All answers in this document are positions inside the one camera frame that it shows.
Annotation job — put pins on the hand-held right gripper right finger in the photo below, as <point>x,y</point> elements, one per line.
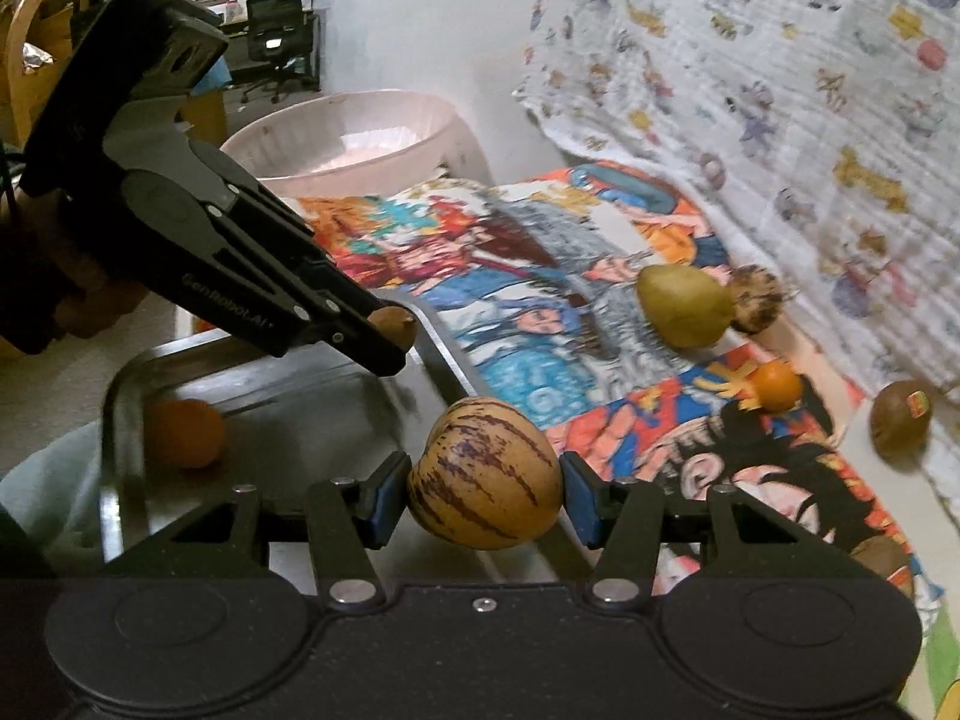
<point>583,502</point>

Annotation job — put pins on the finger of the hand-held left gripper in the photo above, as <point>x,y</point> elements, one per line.
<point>315,326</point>
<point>300,240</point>

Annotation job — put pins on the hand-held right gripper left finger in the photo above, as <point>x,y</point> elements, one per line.
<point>386,499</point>

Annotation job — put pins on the small brown fruit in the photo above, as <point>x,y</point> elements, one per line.
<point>397,324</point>

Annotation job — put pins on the metal tray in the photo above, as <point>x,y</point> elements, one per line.
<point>315,420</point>

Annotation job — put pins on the striped pepino melon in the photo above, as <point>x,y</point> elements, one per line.
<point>484,484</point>

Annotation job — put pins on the green pear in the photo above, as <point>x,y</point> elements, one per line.
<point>686,306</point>

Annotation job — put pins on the spotted round fruit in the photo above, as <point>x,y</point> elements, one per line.
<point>757,301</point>

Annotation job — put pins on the brown kiwi with sticker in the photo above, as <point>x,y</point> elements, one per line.
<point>898,420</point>

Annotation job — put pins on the person's left hand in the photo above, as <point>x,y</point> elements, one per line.
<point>97,292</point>

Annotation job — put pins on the pink plastic tub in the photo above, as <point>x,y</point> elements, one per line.
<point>352,127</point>

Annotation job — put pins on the wooden chair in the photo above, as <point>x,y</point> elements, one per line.
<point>37,22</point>

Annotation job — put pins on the black office chair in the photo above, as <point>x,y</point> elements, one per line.
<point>271,30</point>

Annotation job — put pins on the small orange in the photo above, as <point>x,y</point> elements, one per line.
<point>778,387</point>

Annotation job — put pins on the cartoon printed blanket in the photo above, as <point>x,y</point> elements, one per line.
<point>585,255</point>

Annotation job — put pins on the light blue cloth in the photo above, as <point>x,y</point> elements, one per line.
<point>45,495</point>

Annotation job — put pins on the yellow bear blanket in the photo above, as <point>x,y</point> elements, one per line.
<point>934,652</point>

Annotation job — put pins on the white printed cloth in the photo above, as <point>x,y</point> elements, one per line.
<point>750,75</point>

